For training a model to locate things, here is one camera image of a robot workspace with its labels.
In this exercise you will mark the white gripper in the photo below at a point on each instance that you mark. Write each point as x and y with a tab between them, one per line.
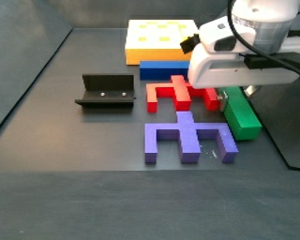
245	51

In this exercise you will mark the green rectangular block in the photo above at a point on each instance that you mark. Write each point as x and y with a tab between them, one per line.
243	122

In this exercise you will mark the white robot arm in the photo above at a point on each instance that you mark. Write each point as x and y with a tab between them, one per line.
258	8

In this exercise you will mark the yellow slotted board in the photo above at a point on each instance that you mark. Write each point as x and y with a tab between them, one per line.
154	40

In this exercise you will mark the red forked block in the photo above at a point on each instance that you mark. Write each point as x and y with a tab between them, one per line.
181	91

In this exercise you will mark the blue rectangular block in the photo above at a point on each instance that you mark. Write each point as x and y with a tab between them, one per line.
159	70

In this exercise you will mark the purple forked block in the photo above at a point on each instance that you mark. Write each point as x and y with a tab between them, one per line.
190	133

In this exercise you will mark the black angle bracket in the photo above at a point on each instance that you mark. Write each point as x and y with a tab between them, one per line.
107	91

